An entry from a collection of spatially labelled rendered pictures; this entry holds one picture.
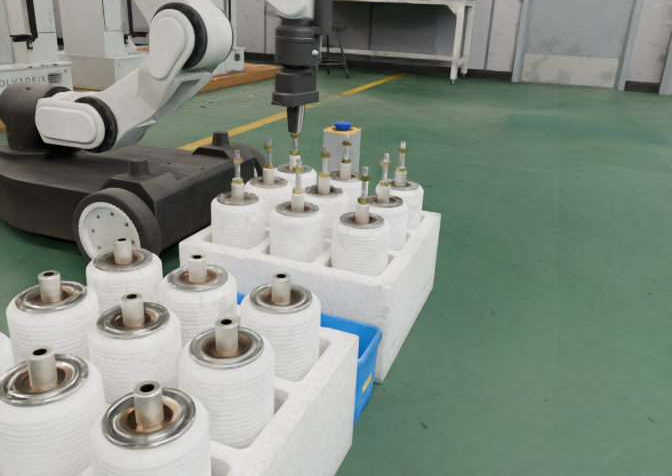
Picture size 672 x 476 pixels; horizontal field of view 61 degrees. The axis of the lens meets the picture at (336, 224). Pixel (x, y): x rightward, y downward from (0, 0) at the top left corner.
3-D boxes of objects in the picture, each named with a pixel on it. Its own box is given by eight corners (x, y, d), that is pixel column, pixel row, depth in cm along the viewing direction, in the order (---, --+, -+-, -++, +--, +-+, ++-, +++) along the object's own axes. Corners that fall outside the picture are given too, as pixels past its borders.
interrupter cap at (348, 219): (329, 221, 95) (329, 217, 95) (360, 212, 100) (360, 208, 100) (363, 234, 90) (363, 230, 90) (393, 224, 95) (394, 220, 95)
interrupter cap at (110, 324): (80, 331, 60) (79, 325, 60) (130, 301, 67) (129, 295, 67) (138, 349, 58) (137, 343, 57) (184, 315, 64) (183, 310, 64)
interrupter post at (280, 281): (267, 303, 68) (267, 277, 67) (276, 294, 70) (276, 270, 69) (285, 307, 67) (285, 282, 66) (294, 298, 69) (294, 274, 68)
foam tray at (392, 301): (183, 331, 107) (178, 242, 101) (277, 256, 142) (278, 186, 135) (381, 385, 95) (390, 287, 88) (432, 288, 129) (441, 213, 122)
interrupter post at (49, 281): (36, 302, 66) (32, 276, 65) (53, 293, 68) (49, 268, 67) (51, 306, 65) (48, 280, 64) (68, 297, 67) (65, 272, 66)
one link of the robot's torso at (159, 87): (47, 120, 143) (163, -9, 120) (104, 109, 160) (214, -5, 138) (85, 171, 144) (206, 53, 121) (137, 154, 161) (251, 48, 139)
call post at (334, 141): (318, 253, 144) (322, 131, 133) (328, 244, 150) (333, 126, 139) (344, 259, 142) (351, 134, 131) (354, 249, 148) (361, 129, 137)
